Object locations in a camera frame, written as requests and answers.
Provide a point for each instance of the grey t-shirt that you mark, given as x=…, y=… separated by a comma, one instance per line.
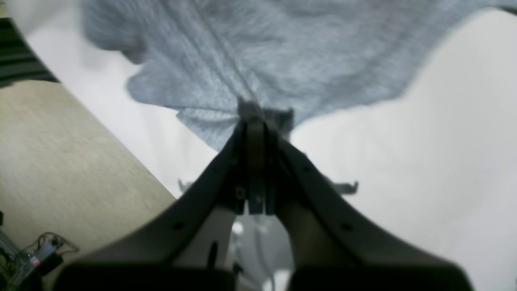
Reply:
x=202, y=58

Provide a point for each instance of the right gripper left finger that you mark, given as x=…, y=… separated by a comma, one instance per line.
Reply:
x=184, y=248

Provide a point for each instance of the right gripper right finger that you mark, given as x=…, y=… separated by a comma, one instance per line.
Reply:
x=335, y=247

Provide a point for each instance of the white power strip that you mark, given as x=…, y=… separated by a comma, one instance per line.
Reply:
x=24, y=269

